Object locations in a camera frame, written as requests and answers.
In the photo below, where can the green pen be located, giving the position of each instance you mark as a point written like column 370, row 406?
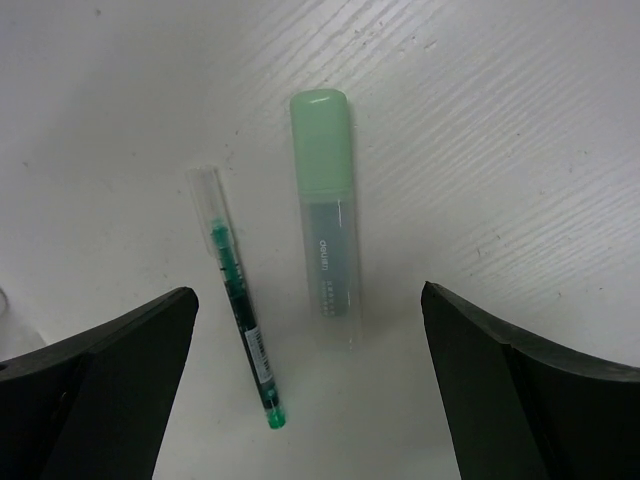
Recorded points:
column 211, row 208

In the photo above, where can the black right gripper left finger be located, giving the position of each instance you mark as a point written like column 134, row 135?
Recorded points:
column 96, row 405

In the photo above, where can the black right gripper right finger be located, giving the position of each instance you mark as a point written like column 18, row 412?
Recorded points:
column 520, row 406

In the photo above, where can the green highlighter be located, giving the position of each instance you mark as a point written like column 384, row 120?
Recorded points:
column 323, row 158

